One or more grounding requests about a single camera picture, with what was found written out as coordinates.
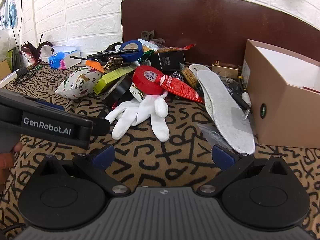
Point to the white fabric glove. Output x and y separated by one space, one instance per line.
142 112

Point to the blue wall sticker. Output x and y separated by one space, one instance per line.
11 15

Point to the white insole with dots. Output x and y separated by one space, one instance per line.
200 68

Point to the biscuit packet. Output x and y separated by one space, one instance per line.
190 77

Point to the black power adapter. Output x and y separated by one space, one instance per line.
167 60

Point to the thin black stick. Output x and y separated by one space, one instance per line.
78 58

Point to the green carton box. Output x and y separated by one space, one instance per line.
110 78

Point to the letter print blanket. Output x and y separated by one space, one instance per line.
155 155

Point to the white plastic bag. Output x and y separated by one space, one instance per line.
3 42

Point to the brown wooden headboard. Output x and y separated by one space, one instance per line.
212 17

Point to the clear plastic bag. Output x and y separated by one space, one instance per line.
212 135

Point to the red orange snack packet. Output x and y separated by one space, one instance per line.
180 48

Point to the white printed card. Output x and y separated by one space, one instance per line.
136 92

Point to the blue tape roll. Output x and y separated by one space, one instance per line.
139 54

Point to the red tube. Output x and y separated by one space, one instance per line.
182 88

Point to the large white felt insole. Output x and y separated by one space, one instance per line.
220 100

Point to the dark red feather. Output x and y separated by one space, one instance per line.
32 51

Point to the small wooden box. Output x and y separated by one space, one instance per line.
225 71

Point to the blue printed tissue pack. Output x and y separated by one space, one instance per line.
58 61

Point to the brown wooden ornament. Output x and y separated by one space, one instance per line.
146 35

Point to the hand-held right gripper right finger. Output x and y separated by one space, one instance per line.
222 156

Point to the black tape roll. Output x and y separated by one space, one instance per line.
117 90

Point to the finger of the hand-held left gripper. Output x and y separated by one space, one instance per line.
51 105
100 127

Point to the black marker pen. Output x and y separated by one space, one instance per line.
112 53

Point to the green foil packet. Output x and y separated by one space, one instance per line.
148 53

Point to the brown cardboard box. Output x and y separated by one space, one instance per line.
287 110

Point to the person's left hand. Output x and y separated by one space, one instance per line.
6 161

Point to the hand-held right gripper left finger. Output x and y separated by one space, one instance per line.
103 156

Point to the black rod with metal hook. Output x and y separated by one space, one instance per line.
237 97

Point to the white printed fabric pouch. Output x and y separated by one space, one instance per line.
75 85

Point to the red tape roll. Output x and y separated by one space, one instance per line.
140 81

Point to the steel wool scrubber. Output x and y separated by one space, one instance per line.
177 76

